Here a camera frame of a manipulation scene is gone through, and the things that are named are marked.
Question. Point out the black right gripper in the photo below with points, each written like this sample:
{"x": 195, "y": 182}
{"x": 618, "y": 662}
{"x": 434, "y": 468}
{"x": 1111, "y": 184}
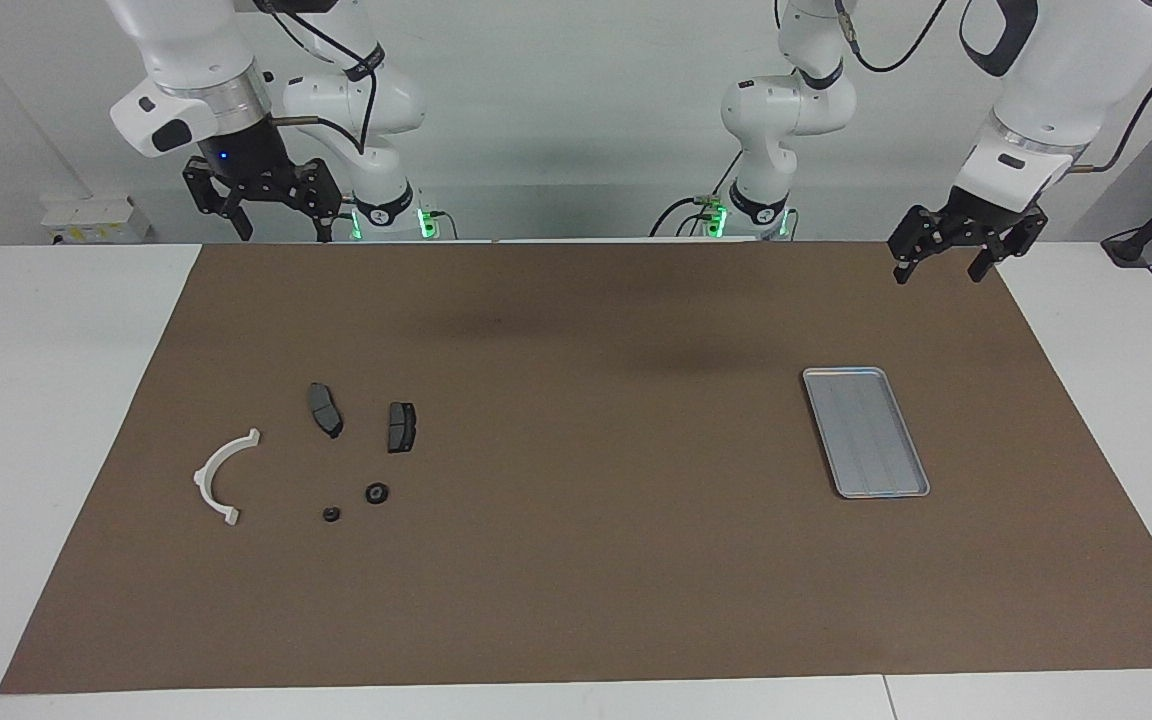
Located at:
{"x": 241, "y": 160}

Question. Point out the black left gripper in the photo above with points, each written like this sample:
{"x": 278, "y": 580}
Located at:
{"x": 986, "y": 212}

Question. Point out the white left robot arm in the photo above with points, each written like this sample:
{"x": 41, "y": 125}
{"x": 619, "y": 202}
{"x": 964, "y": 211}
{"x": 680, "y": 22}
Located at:
{"x": 1066, "y": 80}

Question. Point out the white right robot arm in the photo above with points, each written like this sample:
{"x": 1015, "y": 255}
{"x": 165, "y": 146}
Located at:
{"x": 186, "y": 50}

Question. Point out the silver metal tray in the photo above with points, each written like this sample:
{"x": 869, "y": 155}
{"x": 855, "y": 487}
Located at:
{"x": 871, "y": 440}

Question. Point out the white power box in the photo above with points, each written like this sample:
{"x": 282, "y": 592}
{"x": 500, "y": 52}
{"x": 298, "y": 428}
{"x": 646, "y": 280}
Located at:
{"x": 96, "y": 220}

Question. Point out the dark grey curved brake pad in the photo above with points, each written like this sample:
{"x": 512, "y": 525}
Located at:
{"x": 324, "y": 410}

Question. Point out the dark grey rectangular brake pad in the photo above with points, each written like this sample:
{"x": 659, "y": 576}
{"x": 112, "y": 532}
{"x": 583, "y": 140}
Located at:
{"x": 401, "y": 428}

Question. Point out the brown table mat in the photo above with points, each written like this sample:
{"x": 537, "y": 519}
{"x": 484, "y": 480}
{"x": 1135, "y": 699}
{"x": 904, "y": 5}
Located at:
{"x": 576, "y": 560}

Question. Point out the white curved plastic bracket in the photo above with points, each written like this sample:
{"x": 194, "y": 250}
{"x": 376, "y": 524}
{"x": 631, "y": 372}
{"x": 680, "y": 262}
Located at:
{"x": 208, "y": 472}

